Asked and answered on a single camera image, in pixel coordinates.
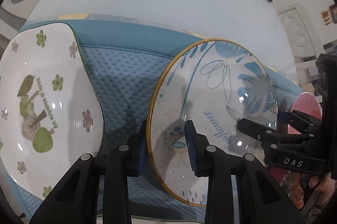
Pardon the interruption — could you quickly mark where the blue floral round plate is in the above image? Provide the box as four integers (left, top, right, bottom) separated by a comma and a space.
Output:
146, 39, 278, 207

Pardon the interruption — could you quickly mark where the white green floral square plate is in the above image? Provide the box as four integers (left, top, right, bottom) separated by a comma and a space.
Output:
1, 23, 104, 199

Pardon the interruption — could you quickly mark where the right hand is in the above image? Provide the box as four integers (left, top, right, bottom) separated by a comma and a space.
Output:
290, 173, 336, 223

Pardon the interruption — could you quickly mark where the pink bowl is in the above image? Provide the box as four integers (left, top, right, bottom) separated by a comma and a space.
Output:
287, 92, 322, 119

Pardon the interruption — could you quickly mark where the white carved chair right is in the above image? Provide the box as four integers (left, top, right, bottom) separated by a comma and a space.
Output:
277, 4, 324, 59

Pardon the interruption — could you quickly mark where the blue drying mat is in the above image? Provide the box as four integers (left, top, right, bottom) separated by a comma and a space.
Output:
4, 12, 306, 222

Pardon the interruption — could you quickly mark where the wall picture frame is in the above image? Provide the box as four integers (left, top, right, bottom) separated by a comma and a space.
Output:
330, 4, 337, 24

